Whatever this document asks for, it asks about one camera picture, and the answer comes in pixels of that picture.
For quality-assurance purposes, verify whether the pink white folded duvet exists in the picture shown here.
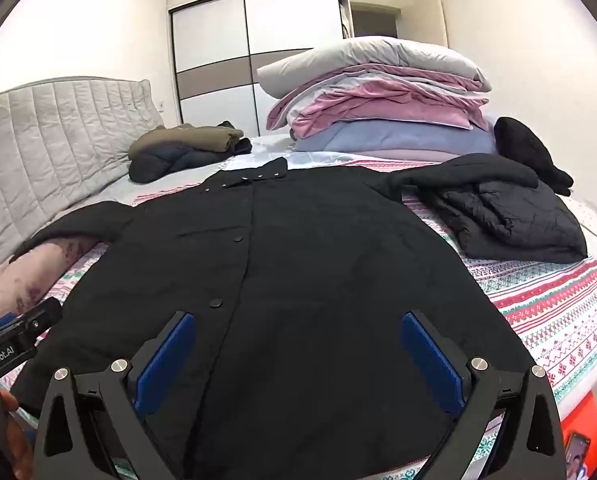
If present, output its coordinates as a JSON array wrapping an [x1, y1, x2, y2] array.
[[266, 64, 490, 141]]

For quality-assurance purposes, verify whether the blue folded blanket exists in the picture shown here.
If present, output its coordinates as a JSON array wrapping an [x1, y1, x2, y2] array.
[[293, 120, 499, 156]]

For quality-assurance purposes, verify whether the dark navy puffer jacket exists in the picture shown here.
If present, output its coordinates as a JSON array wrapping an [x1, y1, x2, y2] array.
[[128, 120, 253, 184]]

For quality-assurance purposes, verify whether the lilac folded blanket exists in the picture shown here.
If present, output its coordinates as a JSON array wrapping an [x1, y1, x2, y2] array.
[[291, 147, 479, 166]]

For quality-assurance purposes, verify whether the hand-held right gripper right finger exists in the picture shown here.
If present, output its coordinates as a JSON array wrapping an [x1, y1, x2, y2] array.
[[401, 310, 567, 480]]

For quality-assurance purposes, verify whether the floral pink pillow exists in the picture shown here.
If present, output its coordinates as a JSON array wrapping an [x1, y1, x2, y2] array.
[[0, 237, 99, 331]]

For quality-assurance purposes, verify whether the white sliding door wardrobe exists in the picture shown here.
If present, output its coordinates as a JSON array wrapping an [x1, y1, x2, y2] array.
[[167, 0, 354, 138]]

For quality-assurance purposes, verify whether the patterned knit blanket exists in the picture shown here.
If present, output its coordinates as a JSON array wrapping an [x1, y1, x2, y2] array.
[[0, 152, 597, 480]]

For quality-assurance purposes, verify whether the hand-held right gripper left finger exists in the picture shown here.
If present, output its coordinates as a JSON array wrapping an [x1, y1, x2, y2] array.
[[32, 310, 198, 480]]

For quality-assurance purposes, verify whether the grey pillow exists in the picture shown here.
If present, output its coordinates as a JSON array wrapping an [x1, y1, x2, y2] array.
[[256, 36, 493, 99]]

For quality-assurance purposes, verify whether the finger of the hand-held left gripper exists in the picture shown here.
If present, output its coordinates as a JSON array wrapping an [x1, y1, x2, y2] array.
[[0, 296, 63, 347]]

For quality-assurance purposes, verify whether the olive jacket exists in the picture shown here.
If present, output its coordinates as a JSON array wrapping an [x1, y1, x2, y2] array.
[[128, 123, 244, 158]]

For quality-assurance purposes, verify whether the smartphone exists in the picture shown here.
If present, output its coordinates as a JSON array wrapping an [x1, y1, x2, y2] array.
[[563, 432, 592, 480]]

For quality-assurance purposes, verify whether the grey quilted headboard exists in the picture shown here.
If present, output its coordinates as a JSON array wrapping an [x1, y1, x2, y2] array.
[[0, 76, 166, 286]]

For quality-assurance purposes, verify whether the red object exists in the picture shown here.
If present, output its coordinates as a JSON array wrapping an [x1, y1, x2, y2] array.
[[559, 392, 597, 480]]

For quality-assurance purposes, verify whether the black button coat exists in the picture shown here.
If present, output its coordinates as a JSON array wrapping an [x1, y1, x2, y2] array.
[[9, 155, 554, 480]]

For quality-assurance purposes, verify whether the person's left hand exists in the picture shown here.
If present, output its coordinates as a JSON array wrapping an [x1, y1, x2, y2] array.
[[0, 390, 35, 480]]

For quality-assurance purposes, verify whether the black puffer jacket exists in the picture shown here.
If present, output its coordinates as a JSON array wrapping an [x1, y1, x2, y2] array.
[[429, 180, 588, 264]]

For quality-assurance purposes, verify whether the black knit garment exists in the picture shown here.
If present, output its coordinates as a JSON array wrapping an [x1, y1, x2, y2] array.
[[493, 116, 574, 197]]

